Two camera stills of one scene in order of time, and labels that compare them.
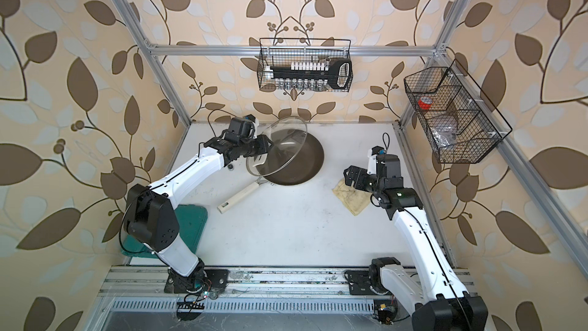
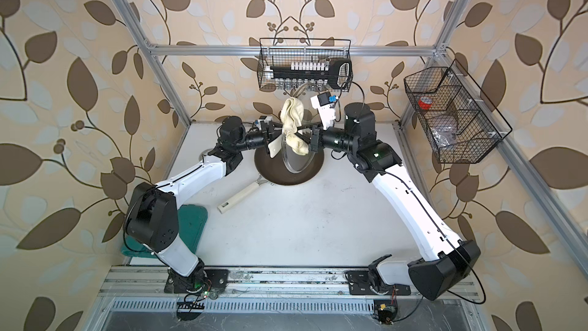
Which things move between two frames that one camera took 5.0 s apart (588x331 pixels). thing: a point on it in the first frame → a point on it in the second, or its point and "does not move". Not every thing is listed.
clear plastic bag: (445, 136) does not move
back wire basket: (305, 65) does not move
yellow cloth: (355, 200) → (292, 114)
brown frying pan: (295, 157) does not move
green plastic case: (192, 221) does not move
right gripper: (362, 175) → (317, 140)
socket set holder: (335, 73) does not move
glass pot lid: (285, 133) → (296, 163)
